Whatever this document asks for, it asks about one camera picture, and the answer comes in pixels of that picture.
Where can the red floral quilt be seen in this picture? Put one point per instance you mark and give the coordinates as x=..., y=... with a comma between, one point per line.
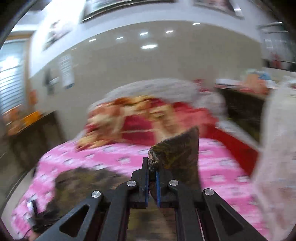
x=136, y=129

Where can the orange box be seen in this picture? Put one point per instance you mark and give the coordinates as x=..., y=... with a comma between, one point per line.
x=32, y=118

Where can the red gold floral pillow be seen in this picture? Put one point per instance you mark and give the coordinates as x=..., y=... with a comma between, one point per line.
x=161, y=88

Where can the white floral chair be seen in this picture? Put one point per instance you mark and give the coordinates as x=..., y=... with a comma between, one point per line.
x=275, y=162

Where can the dark wooden cabinet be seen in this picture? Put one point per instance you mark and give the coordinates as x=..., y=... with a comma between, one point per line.
x=27, y=143

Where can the dark wooden headboard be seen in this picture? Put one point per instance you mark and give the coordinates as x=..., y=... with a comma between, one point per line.
x=242, y=111

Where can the window blinds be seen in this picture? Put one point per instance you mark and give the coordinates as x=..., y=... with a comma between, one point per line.
x=11, y=78

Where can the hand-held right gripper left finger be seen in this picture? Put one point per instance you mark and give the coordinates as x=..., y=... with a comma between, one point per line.
x=146, y=185

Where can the pink penguin blanket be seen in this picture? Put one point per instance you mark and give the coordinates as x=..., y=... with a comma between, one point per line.
x=92, y=157

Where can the metal rack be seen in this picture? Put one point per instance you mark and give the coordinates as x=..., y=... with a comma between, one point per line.
x=275, y=41

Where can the white wall notice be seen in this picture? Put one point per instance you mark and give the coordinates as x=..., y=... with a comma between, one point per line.
x=67, y=71

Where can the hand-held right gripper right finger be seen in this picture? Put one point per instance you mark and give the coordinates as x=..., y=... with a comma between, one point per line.
x=158, y=187

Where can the framed wall picture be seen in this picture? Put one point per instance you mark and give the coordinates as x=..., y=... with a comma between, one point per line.
x=57, y=32
x=124, y=9
x=219, y=7

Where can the brown patterned cloth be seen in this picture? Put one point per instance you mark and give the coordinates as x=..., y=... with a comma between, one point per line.
x=178, y=153

